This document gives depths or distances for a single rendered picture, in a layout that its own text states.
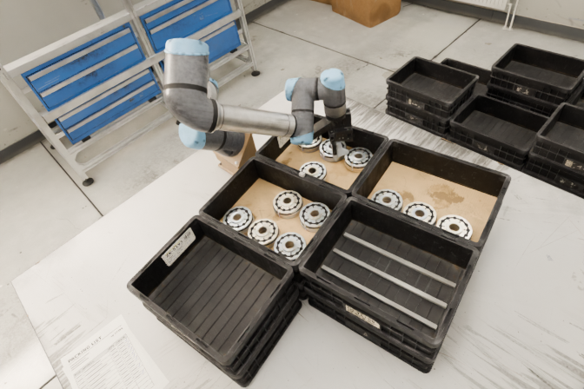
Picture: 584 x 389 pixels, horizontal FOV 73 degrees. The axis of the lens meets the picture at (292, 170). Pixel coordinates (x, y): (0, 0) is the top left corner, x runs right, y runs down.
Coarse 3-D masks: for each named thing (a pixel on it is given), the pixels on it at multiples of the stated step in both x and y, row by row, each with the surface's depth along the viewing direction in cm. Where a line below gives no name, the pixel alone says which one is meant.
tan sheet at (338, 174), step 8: (288, 152) 156; (296, 152) 155; (280, 160) 153; (288, 160) 153; (296, 160) 152; (304, 160) 151; (312, 160) 151; (320, 160) 150; (296, 168) 149; (328, 168) 146; (336, 168) 146; (344, 168) 145; (328, 176) 144; (336, 176) 143; (344, 176) 143; (352, 176) 142; (336, 184) 141; (344, 184) 140
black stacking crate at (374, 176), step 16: (400, 144) 136; (384, 160) 137; (400, 160) 142; (416, 160) 137; (432, 160) 133; (448, 160) 128; (368, 176) 129; (448, 176) 133; (464, 176) 129; (480, 176) 125; (496, 176) 122; (368, 192) 134; (496, 192) 126
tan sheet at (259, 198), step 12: (252, 192) 144; (264, 192) 143; (276, 192) 142; (240, 204) 141; (252, 204) 140; (264, 204) 139; (264, 216) 135; (276, 216) 134; (288, 228) 130; (300, 228) 130
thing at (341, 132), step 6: (348, 108) 135; (348, 114) 133; (330, 120) 133; (336, 120) 132; (342, 120) 135; (348, 120) 135; (336, 126) 136; (342, 126) 137; (348, 126) 136; (330, 132) 136; (336, 132) 136; (342, 132) 136; (348, 132) 136; (330, 138) 138; (336, 138) 139; (342, 138) 139
